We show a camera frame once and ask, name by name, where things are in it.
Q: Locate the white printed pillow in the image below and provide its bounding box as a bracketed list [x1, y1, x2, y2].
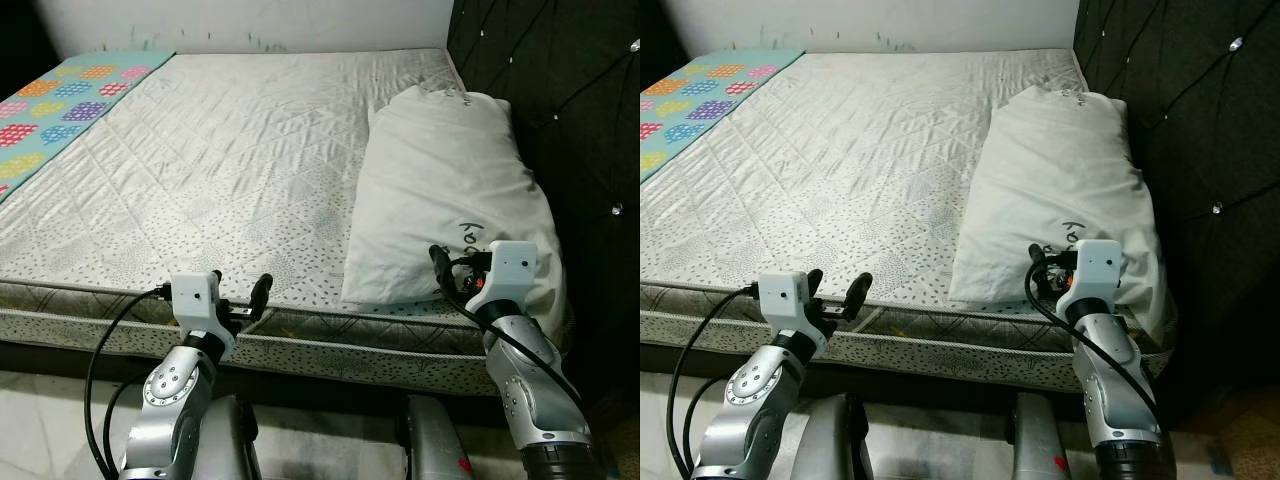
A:
[340, 85, 571, 352]
[945, 85, 1172, 347]

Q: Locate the grey robot left leg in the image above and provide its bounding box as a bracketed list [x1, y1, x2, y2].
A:
[195, 393, 264, 480]
[790, 393, 877, 480]

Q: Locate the grey robot leg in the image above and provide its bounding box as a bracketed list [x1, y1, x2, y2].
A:
[195, 393, 264, 480]
[400, 395, 477, 480]
[1010, 392, 1067, 480]
[790, 393, 877, 480]

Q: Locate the grey quilted mattress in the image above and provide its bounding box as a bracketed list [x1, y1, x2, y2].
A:
[0, 48, 571, 397]
[640, 48, 1173, 397]

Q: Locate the black bed base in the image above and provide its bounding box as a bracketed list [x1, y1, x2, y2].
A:
[640, 348, 1101, 423]
[0, 348, 506, 423]

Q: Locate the grey robot right leg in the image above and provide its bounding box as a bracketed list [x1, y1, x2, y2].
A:
[400, 395, 477, 480]
[1010, 392, 1067, 480]

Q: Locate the dark tufted headboard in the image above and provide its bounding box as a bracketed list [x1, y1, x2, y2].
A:
[445, 0, 641, 423]
[1072, 0, 1280, 423]

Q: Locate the teal blanket with coloured shapes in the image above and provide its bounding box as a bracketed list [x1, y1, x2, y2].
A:
[0, 50, 177, 207]
[640, 48, 807, 185]

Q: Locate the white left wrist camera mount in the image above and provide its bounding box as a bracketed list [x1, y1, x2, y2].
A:
[757, 272, 827, 341]
[168, 272, 241, 346]

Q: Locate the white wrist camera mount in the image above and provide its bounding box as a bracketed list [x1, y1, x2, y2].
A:
[1060, 238, 1127, 302]
[168, 272, 241, 346]
[757, 272, 827, 341]
[470, 240, 542, 307]

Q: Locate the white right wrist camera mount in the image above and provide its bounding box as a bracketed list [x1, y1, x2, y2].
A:
[1060, 238, 1127, 302]
[470, 240, 542, 307]

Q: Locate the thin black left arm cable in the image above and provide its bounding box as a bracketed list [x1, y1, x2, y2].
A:
[104, 372, 159, 473]
[686, 372, 743, 473]

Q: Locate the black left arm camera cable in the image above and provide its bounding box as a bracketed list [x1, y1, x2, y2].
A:
[665, 285, 761, 480]
[84, 285, 176, 480]

